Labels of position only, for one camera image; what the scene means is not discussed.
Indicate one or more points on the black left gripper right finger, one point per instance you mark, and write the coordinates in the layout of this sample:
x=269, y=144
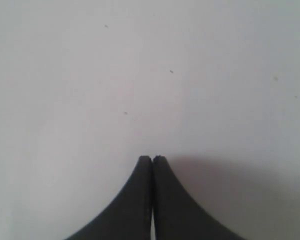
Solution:
x=177, y=216

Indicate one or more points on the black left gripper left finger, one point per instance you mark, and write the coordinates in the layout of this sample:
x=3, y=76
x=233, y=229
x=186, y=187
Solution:
x=129, y=215

